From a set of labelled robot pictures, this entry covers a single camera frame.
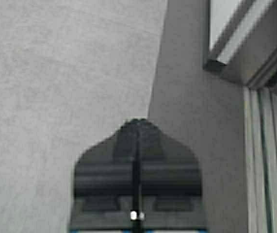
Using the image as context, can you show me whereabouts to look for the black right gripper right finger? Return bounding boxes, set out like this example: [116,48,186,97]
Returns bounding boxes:
[139,119,206,231]

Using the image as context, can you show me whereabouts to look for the stainless elevator door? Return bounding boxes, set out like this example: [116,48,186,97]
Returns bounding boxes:
[244,87,277,233]

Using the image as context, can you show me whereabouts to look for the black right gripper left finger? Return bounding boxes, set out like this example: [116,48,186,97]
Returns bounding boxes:
[69,118,138,233]

